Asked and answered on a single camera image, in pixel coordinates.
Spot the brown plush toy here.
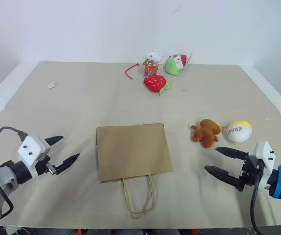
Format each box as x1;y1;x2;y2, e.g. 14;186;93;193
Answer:
190;118;222;149

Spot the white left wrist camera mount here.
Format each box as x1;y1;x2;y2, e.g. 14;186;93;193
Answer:
17;135;51;179

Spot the brown paper bag with handles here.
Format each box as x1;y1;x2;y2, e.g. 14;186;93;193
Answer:
95;123;174;220

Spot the red strawberry plush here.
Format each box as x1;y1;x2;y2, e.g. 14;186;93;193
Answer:
143;74;171;96

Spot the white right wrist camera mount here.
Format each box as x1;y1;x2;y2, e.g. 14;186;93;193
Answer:
249;141;276;193

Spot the red white plush in wrapper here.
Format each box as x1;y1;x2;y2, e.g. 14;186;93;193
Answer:
172;50;194;68

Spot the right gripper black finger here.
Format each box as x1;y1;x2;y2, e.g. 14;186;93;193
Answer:
204;165;242;190
214;146;249;162

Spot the white and yellow ball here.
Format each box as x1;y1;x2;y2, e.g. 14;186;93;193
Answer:
227;120;253;143

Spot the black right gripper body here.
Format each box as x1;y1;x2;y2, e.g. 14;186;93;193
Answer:
237;156;264;193

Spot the red string loop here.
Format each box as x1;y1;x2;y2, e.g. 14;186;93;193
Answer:
124;63;140;80

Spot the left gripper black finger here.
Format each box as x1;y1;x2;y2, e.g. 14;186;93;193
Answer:
44;136;64;146
56;153;80;175

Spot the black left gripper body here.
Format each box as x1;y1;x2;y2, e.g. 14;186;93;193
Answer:
34;154;58;176

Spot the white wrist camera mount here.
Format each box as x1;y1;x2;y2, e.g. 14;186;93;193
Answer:
249;141;276;193
17;135;51;179

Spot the green and red plush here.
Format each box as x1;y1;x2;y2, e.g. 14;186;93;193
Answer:
164;55;180;76

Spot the beige cardboard table mat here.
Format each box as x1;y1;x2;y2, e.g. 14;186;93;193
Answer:
0;60;281;227

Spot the blue right wrist clamp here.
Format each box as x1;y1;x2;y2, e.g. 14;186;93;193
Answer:
271;162;281;199

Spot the white plush in colourful cup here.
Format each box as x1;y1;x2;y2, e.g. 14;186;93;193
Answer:
142;49;165;78

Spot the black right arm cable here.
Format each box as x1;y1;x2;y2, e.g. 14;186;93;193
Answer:
250;168;266;235

